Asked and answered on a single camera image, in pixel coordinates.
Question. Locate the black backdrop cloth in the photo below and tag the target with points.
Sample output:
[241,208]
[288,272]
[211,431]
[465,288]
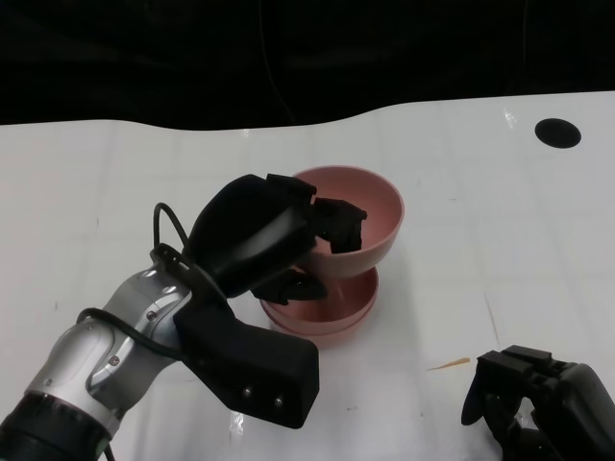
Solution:
[144,57]

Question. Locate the orange sliver mark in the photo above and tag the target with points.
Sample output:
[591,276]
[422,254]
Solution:
[451,363]

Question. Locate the black round table grommet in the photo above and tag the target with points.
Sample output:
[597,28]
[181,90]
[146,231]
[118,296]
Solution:
[557,133]

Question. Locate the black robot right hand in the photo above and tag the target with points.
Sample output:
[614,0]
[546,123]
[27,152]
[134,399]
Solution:
[567,413]

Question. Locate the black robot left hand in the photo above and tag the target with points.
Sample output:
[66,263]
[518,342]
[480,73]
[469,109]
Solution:
[245,230]

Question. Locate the pink plastic bowl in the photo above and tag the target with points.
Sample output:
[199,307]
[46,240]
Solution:
[379,211]
[331,342]
[351,300]

